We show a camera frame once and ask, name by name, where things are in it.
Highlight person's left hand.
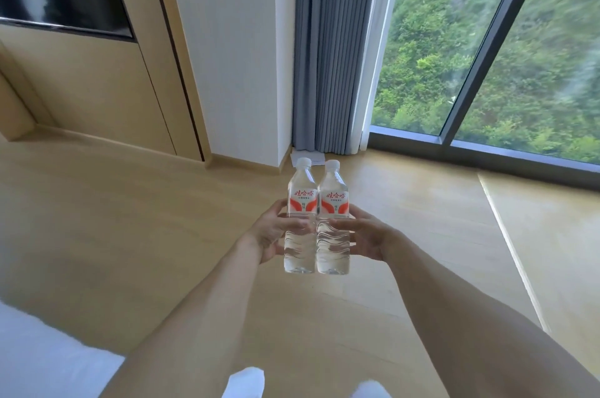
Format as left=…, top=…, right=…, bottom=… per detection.
left=243, top=198, right=318, bottom=265

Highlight person's right hand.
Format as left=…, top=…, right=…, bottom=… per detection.
left=327, top=204, right=404, bottom=262

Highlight white cap water bottle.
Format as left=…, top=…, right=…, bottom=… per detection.
left=316, top=159, right=353, bottom=276
left=282, top=157, right=319, bottom=275

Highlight person's left forearm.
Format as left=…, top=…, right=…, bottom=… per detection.
left=101, top=236, right=263, bottom=398

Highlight person's right forearm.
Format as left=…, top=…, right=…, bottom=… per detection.
left=382, top=229, right=600, bottom=398

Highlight white paper sheet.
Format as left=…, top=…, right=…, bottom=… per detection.
left=289, top=151, right=325, bottom=170

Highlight light denim shorts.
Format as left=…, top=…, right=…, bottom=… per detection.
left=224, top=367, right=394, bottom=398

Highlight white sheer curtain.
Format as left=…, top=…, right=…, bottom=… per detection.
left=350, top=0, right=408, bottom=152

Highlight blue-grey curtain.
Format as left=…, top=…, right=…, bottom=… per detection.
left=291, top=0, right=384, bottom=156

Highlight large glass window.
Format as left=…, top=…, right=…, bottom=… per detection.
left=367, top=0, right=600, bottom=190

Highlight white bed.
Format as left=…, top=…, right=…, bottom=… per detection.
left=0, top=301, right=126, bottom=398

